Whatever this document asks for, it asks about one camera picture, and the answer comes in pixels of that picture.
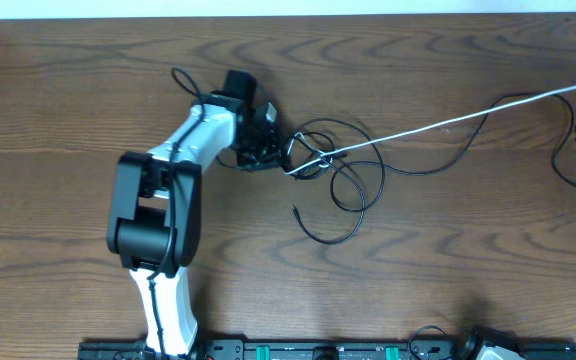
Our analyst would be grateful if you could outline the thick black usb cable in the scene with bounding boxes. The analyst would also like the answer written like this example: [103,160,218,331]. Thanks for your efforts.
[282,118,387,246]

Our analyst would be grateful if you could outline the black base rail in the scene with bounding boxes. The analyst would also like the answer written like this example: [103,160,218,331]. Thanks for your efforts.
[76,338,576,360]

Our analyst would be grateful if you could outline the black and white cable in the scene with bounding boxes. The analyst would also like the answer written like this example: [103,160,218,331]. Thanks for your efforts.
[283,75,576,177]

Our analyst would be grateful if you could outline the black braided cable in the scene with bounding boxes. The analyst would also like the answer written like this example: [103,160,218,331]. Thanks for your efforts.
[330,92,576,214]

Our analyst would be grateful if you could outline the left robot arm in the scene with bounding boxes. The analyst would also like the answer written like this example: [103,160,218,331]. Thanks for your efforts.
[106,67,285,359]

